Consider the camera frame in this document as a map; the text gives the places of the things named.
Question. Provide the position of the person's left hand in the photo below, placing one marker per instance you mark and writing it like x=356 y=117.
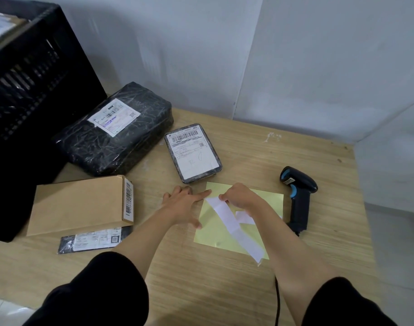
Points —
x=181 y=207

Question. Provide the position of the person's right hand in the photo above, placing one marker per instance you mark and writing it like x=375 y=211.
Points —
x=244 y=198

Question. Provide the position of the yellow sticker backing sheet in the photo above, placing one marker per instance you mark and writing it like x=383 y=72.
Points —
x=213 y=234

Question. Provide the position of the grey labelled parcel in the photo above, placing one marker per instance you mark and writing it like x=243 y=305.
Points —
x=193 y=159

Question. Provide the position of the black blue barcode scanner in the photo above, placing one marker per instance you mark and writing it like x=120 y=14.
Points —
x=300 y=207

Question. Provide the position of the large black parcel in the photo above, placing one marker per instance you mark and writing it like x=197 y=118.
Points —
x=139 y=139

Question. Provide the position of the small black parcel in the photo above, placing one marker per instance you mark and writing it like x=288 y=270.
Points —
x=91 y=241

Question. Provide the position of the cardboard box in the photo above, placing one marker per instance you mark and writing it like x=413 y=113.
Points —
x=77 y=207

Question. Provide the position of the black plastic crate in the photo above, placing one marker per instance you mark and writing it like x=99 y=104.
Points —
x=74 y=84

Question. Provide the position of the person's right forearm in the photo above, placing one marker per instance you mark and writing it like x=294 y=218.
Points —
x=288 y=261

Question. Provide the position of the person's left forearm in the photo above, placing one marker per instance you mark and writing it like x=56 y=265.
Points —
x=145 y=241

